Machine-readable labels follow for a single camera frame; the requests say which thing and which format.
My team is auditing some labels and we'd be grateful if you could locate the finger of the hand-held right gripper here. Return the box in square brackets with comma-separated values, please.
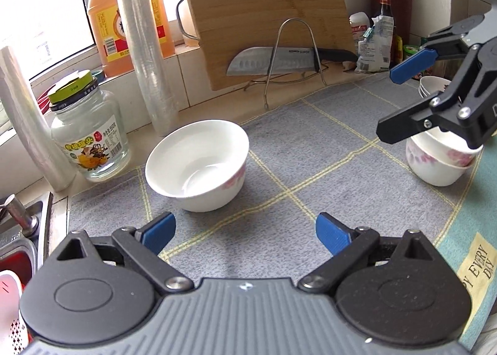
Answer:
[389, 14, 488, 84]
[376, 44, 487, 151]

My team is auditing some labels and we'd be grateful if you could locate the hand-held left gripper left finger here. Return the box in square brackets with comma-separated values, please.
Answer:
[54, 211, 195, 295]

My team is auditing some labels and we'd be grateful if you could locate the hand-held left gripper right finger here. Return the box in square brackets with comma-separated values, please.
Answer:
[297, 212, 441, 295]

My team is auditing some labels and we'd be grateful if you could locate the white bowl with pink flowers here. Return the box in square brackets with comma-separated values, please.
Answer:
[145, 119, 250, 213]
[412, 128, 484, 169]
[406, 138, 476, 187]

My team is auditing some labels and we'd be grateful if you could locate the sauce jar with green lid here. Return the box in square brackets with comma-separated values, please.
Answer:
[403, 44, 424, 63]

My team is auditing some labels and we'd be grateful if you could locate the white salt bag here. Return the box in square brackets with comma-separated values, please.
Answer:
[355, 16, 394, 73]

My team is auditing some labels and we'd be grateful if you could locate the dark wooden knife block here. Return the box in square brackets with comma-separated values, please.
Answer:
[369, 0, 416, 49]

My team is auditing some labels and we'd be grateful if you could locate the grey and teal checked towel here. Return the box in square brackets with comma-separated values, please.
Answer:
[68, 81, 497, 348]

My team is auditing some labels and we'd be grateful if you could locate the dark soy sauce bottle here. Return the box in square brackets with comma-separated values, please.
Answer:
[373, 0, 396, 26]

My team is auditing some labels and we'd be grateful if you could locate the glass jar with green lid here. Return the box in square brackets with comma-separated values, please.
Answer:
[47, 70, 132, 183]

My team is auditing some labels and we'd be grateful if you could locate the metal sink fitting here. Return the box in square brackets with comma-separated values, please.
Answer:
[0, 194, 41, 239]

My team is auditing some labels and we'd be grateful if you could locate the steel sink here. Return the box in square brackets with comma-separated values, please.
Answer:
[0, 190, 53, 340]

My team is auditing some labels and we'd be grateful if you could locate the bamboo cutting board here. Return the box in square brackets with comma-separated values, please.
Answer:
[176, 0, 360, 92]

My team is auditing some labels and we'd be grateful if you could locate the clear plastic bag roll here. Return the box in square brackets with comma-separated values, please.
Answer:
[0, 45, 76, 192]

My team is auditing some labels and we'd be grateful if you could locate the sleeve of clear plastic cups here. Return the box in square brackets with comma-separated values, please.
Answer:
[110, 0, 180, 137]

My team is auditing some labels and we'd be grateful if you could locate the metal wire rack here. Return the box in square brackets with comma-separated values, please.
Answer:
[244, 18, 329, 110]

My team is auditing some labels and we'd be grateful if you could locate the kitchen knife with black handle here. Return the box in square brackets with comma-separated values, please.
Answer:
[226, 47, 358, 77]

